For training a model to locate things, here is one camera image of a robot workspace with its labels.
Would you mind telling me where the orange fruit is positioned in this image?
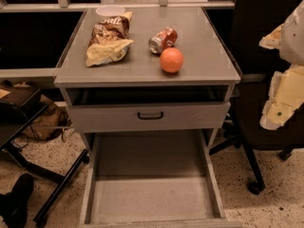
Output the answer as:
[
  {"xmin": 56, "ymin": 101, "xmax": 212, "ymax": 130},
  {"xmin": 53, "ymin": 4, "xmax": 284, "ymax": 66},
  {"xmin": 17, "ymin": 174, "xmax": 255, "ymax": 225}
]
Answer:
[{"xmin": 160, "ymin": 47, "xmax": 183, "ymax": 73}]

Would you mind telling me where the crushed red soda can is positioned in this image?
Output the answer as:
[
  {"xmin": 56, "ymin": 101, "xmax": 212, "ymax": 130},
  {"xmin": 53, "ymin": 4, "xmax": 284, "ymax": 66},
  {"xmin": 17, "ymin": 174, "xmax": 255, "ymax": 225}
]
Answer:
[{"xmin": 148, "ymin": 28, "xmax": 178, "ymax": 54}]

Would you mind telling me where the black folding stand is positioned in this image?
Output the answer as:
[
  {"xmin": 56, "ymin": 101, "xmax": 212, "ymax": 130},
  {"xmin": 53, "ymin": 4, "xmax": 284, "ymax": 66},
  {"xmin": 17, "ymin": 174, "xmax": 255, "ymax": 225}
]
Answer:
[{"xmin": 0, "ymin": 85, "xmax": 90, "ymax": 228}]

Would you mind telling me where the brown chip bag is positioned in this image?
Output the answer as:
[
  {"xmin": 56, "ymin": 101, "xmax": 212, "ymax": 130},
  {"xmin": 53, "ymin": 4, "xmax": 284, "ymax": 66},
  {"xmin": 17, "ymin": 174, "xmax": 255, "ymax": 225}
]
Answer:
[{"xmin": 85, "ymin": 11, "xmax": 134, "ymax": 67}]

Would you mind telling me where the open grey bottom drawer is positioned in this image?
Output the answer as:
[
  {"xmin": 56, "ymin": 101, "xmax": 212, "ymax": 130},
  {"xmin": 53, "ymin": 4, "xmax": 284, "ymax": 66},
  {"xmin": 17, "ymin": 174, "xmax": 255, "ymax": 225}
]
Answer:
[{"xmin": 79, "ymin": 130, "xmax": 242, "ymax": 228}]

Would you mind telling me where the brown bag on floor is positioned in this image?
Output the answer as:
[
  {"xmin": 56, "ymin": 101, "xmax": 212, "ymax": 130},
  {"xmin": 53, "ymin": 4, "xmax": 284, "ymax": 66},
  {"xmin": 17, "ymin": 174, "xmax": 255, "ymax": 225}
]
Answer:
[{"xmin": 11, "ymin": 84, "xmax": 70, "ymax": 141}]

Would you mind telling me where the grey drawer with black handle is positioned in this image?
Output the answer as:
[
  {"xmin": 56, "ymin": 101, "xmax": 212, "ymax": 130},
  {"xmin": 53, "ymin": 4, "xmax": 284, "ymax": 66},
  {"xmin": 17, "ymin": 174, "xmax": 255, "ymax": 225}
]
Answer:
[{"xmin": 67, "ymin": 102, "xmax": 230, "ymax": 133}]

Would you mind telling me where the black office chair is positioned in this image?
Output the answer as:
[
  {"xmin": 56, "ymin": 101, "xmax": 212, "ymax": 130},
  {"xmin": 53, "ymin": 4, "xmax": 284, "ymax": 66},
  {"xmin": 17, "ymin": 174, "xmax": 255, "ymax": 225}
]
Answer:
[{"xmin": 206, "ymin": 0, "xmax": 304, "ymax": 195}]

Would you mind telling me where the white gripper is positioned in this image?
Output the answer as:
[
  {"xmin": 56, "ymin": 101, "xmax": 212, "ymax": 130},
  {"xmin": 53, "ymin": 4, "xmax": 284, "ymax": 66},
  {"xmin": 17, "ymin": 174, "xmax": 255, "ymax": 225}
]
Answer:
[{"xmin": 258, "ymin": 0, "xmax": 304, "ymax": 130}]

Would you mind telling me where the grey drawer cabinet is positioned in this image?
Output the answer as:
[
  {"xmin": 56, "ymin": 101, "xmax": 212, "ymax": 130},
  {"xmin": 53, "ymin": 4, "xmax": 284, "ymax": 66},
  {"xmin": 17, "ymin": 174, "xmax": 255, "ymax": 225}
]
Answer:
[{"xmin": 55, "ymin": 8, "xmax": 240, "ymax": 155}]

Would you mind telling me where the black shoe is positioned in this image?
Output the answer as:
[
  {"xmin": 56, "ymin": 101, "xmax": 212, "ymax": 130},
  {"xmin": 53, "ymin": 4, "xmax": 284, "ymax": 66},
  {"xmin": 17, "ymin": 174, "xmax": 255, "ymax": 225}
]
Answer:
[{"xmin": 0, "ymin": 173, "xmax": 34, "ymax": 228}]

